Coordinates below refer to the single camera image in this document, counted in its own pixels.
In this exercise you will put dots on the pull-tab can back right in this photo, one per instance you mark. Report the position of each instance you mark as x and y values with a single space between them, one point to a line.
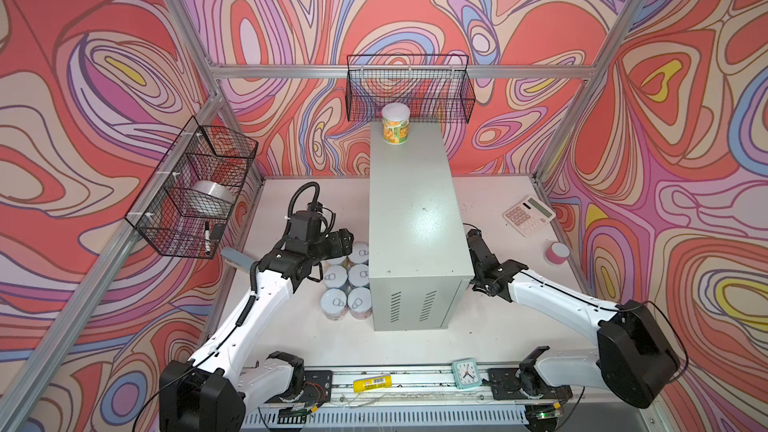
360 253

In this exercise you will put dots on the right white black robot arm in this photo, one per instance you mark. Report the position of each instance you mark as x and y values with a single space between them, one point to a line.
630 354

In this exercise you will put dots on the green orange peach can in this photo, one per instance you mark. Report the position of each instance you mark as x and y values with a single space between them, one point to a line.
395 123

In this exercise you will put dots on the pink label pull-tab can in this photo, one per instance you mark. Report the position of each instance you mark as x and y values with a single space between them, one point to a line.
333 304

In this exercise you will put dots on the black wire basket back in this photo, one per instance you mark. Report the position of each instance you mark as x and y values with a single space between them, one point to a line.
435 87

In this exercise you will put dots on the pull-tab can front right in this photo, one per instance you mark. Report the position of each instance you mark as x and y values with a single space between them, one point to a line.
359 302

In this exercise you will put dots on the white tape roll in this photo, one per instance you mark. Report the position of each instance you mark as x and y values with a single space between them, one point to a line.
215 190

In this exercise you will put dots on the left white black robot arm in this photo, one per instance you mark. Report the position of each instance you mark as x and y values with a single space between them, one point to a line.
212 390

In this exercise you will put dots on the pull-tab can middle right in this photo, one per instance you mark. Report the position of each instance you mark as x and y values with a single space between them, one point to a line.
358 276

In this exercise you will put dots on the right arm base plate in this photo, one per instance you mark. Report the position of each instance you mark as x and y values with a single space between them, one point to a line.
513 384

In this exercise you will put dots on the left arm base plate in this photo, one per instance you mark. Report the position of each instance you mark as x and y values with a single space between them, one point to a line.
315 389

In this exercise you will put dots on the yellow label tag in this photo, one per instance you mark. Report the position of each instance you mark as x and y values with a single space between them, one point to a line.
372 383

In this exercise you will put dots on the small green alarm clock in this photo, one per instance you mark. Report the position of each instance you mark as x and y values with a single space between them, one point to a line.
466 374

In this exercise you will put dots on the grey blue sponge block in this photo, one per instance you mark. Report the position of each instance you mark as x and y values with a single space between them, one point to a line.
237 259

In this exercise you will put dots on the pink calculator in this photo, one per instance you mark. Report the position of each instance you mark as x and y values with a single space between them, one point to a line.
529 216

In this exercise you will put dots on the black marker pen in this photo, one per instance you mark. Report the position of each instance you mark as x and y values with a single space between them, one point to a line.
207 237

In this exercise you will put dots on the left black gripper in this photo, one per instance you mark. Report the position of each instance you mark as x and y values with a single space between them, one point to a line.
346 245

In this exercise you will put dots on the grey metal cabinet box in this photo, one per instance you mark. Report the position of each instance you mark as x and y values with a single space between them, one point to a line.
419 260

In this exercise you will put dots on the pull-tab can middle left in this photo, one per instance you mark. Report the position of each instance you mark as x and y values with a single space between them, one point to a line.
335 277

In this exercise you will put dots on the black wire basket left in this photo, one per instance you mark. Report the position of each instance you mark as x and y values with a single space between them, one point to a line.
171 219

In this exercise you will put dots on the black wire basket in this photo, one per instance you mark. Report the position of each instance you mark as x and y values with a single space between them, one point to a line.
435 87
171 219

